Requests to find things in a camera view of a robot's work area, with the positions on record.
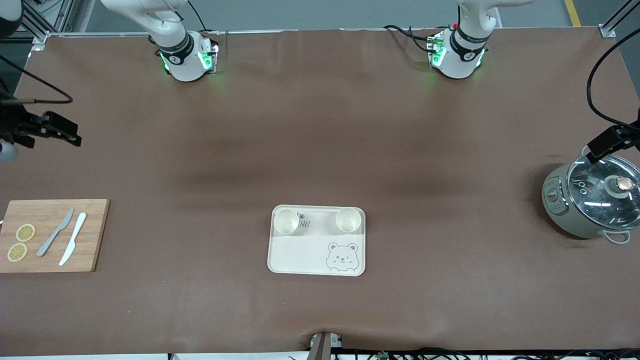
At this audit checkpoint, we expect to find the white IKEA cup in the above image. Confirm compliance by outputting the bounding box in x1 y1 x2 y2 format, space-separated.
273 209 300 235
335 207 363 234

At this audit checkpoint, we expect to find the cream bear print tray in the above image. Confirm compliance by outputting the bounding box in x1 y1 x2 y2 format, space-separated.
267 204 366 277

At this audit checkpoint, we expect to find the glass pot lid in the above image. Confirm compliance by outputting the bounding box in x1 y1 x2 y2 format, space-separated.
567 152 640 231

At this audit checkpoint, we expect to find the grey-green electric cooking pot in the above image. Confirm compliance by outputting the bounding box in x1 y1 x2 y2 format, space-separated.
542 145 640 245

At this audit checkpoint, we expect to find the bamboo cutting board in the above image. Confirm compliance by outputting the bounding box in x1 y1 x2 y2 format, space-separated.
0 199 110 273

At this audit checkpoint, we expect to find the grey plastic knife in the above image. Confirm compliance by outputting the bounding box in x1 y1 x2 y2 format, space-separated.
36 207 75 258

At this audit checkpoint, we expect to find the white plastic knife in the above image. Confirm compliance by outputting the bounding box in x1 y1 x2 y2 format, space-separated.
59 212 87 266

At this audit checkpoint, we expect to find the brown table mat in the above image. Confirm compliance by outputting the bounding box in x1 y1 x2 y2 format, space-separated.
0 27 640 357

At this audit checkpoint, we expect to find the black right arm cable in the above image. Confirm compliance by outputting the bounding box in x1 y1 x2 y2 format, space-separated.
0 54 75 105

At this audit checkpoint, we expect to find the aluminium frame profile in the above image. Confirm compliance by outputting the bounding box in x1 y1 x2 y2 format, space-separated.
15 0 76 45
599 0 640 39

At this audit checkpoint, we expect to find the black right base cable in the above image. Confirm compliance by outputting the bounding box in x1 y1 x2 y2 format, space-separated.
187 0 212 33

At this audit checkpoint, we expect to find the black base cable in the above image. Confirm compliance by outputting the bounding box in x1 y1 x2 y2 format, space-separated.
383 23 442 54
187 0 212 33

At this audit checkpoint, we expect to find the black left base cable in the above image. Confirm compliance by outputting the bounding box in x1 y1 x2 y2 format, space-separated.
383 23 442 54

